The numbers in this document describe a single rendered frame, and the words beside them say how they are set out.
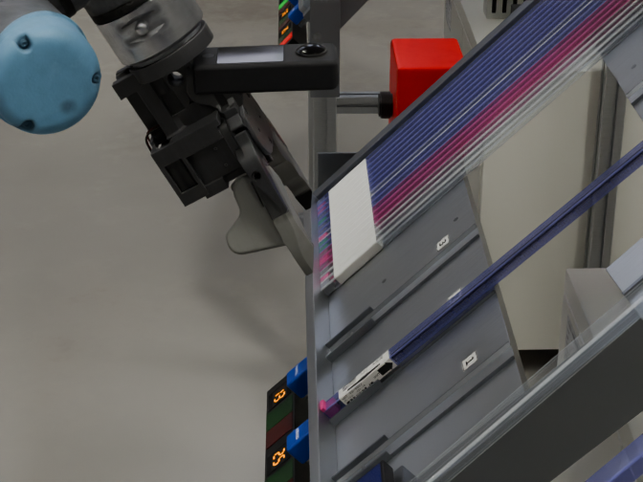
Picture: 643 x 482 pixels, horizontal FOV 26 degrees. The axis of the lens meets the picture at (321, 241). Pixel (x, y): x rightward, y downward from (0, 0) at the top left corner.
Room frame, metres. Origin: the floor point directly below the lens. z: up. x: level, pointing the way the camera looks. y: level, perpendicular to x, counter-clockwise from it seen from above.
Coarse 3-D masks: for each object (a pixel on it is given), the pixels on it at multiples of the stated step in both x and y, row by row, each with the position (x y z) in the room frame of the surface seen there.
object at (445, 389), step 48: (432, 240) 1.22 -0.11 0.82; (480, 240) 1.15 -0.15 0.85; (384, 288) 1.20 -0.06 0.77; (432, 288) 1.13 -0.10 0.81; (336, 336) 1.17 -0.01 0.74; (384, 336) 1.12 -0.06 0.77; (480, 336) 1.00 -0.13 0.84; (336, 384) 1.10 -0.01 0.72; (384, 384) 1.04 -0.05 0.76; (432, 384) 0.98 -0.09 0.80; (480, 384) 0.93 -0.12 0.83; (336, 432) 1.03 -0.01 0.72; (384, 432) 0.97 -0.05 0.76; (432, 432) 0.92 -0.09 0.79; (336, 480) 0.95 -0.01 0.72
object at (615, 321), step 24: (624, 312) 0.74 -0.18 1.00; (600, 336) 0.74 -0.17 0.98; (552, 360) 0.75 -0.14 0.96; (576, 360) 0.74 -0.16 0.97; (528, 384) 0.74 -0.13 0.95; (552, 384) 0.73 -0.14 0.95; (504, 408) 0.73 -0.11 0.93; (528, 408) 0.73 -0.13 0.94; (480, 432) 0.73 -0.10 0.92; (504, 432) 0.73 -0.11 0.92; (456, 456) 0.73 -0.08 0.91; (432, 480) 0.72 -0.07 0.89
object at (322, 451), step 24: (312, 216) 1.45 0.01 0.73; (312, 240) 1.39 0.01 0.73; (312, 288) 1.27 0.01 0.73; (312, 312) 1.22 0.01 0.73; (312, 336) 1.18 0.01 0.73; (312, 360) 1.13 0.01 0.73; (312, 384) 1.09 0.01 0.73; (312, 408) 1.05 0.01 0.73; (312, 432) 1.01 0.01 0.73; (312, 456) 0.98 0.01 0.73; (336, 456) 0.99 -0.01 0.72; (312, 480) 0.94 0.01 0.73
